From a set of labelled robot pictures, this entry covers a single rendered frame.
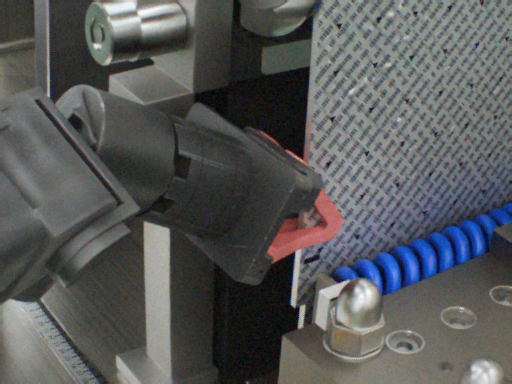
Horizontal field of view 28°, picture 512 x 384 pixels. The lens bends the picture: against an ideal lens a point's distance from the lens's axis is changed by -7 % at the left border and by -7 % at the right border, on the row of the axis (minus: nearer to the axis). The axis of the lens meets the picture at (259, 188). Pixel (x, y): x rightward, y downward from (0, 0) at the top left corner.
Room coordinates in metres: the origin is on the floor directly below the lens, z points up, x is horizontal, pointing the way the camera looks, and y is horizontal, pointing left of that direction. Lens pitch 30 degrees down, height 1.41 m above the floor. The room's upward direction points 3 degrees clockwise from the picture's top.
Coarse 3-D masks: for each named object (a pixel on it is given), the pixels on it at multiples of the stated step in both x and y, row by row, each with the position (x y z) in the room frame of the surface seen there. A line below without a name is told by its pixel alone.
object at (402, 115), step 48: (336, 48) 0.56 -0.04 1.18; (384, 48) 0.58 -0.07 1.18; (432, 48) 0.60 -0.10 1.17; (480, 48) 0.63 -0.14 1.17; (336, 96) 0.56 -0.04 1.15; (384, 96) 0.58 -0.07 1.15; (432, 96) 0.60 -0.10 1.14; (480, 96) 0.63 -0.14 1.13; (336, 144) 0.56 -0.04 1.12; (384, 144) 0.58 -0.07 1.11; (432, 144) 0.61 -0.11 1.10; (480, 144) 0.64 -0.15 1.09; (336, 192) 0.56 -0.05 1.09; (384, 192) 0.59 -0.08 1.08; (432, 192) 0.61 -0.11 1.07; (480, 192) 0.64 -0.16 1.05; (336, 240) 0.56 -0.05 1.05; (384, 240) 0.59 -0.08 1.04
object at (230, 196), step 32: (192, 128) 0.50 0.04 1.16; (224, 128) 0.54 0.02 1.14; (192, 160) 0.48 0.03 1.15; (224, 160) 0.49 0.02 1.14; (256, 160) 0.51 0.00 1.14; (192, 192) 0.47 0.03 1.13; (224, 192) 0.49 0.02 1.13; (256, 192) 0.50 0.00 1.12; (288, 192) 0.48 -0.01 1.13; (160, 224) 0.48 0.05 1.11; (192, 224) 0.48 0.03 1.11; (224, 224) 0.49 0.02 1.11; (256, 224) 0.48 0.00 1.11; (224, 256) 0.48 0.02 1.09; (256, 256) 0.47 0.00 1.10
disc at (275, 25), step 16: (288, 0) 0.56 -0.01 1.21; (304, 0) 0.55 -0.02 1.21; (320, 0) 0.55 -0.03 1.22; (240, 16) 0.60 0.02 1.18; (256, 16) 0.59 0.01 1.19; (272, 16) 0.58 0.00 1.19; (288, 16) 0.56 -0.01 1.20; (304, 16) 0.55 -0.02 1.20; (256, 32) 0.59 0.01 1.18; (272, 32) 0.58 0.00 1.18; (288, 32) 0.57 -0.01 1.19
